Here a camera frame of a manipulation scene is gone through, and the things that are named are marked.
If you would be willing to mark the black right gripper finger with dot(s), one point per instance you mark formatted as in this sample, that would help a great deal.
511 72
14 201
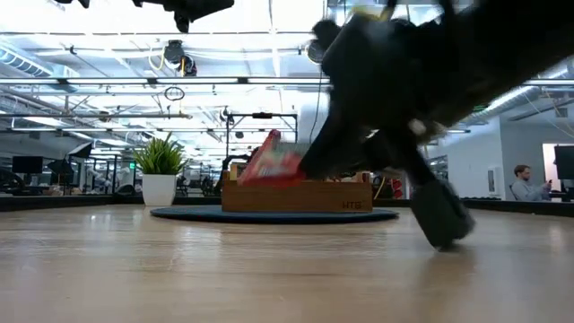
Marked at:
376 152
332 148

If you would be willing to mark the wooden three-compartment box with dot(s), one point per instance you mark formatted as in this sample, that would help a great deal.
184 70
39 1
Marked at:
296 197

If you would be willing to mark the red tea sachet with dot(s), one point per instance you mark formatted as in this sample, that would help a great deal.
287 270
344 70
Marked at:
273 166

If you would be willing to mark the orange tea sachet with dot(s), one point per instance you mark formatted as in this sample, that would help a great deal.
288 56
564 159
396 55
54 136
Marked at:
234 171

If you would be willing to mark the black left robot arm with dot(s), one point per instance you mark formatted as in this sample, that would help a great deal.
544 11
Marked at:
193 9

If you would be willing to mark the person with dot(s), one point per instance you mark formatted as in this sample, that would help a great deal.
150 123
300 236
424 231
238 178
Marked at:
527 186

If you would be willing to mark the round blue woven placemat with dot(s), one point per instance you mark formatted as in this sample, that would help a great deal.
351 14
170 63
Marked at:
188 214

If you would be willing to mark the green plant white pot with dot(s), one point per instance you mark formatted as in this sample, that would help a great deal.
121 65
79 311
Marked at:
159 190

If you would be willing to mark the black computer monitor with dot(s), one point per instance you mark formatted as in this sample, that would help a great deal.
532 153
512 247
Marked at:
27 164
565 161

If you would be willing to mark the black tilted monitor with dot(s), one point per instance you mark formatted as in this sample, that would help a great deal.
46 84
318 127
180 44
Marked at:
81 150

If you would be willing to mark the black background gantry frame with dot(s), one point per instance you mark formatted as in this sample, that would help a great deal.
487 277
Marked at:
262 115

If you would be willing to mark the white wall panel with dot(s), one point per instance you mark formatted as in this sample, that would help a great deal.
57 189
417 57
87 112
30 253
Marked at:
492 179

